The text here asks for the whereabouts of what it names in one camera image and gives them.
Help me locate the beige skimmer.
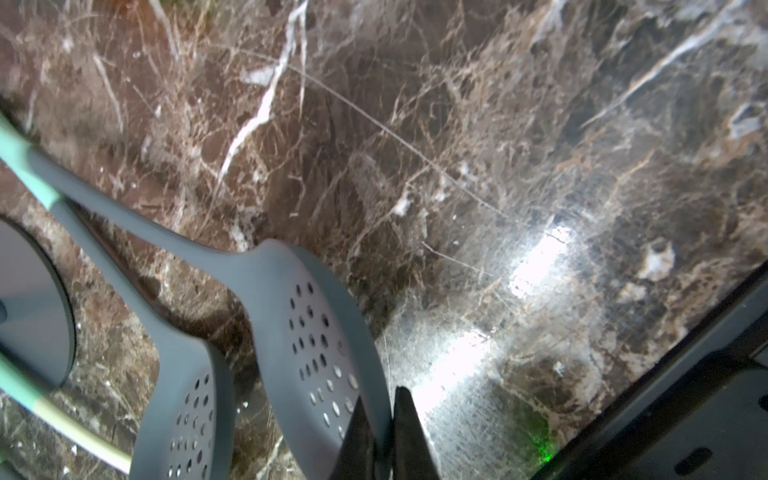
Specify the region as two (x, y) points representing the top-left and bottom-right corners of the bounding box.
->
(1, 355), (132, 474)

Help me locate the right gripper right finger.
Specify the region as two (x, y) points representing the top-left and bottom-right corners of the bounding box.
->
(393, 386), (440, 480)

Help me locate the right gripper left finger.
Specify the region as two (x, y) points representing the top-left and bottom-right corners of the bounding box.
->
(329, 398), (376, 480)

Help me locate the grey skimmer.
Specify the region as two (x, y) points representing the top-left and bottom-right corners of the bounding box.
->
(49, 200), (236, 479)
(1, 121), (392, 479)

